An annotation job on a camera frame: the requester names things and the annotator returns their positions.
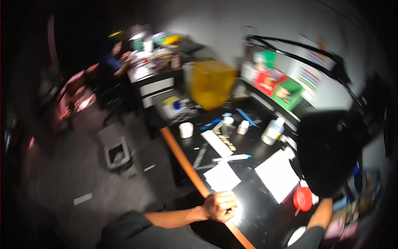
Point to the row of small gold parts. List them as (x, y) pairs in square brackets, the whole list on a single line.
[(227, 141)]

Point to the white pen with blue cap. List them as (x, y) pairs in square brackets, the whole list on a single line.
[(231, 157)]

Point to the black desk lamp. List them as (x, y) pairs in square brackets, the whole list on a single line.
[(329, 152)]

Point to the large white plastic bottle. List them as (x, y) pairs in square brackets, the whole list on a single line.
[(273, 131)]

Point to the metal ruler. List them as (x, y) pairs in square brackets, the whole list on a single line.
[(200, 155)]

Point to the person's left hand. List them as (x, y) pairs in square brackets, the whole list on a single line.
[(219, 205)]

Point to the person's body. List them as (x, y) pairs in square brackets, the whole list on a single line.
[(146, 233)]

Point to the red carton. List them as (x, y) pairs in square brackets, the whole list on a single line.
[(269, 81)]

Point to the white round dish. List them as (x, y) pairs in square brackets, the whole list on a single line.
[(297, 235)]

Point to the grey waste bin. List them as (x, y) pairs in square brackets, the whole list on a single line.
[(117, 154)]

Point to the small white jar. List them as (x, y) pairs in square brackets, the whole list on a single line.
[(228, 119)]

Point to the yellow translucent box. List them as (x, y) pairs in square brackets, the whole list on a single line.
[(211, 84)]

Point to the blue flat tool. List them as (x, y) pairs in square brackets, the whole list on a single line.
[(245, 117)]

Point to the small white paper sheet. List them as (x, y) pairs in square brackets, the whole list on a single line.
[(221, 177)]

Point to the red round lid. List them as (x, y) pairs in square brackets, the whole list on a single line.
[(302, 198)]

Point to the person's left fingers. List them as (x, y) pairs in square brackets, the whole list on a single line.
[(230, 202)]

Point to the long white strip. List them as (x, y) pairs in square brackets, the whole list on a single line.
[(216, 143)]

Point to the blue strip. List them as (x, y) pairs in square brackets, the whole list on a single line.
[(210, 123)]

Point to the white cup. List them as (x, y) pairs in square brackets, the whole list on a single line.
[(186, 130)]

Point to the large white paper sheet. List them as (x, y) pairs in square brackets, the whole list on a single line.
[(276, 176)]

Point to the green carton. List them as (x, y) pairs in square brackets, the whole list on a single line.
[(287, 93)]

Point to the pink chair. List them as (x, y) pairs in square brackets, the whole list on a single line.
[(73, 93)]

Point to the colour striped chart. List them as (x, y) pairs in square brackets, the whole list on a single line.
[(308, 77)]

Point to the cluttered desk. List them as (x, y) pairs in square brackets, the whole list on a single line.
[(155, 65)]

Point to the small white bottle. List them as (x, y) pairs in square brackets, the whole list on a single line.
[(243, 127)]

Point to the tray of small items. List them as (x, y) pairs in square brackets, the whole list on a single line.
[(180, 107)]

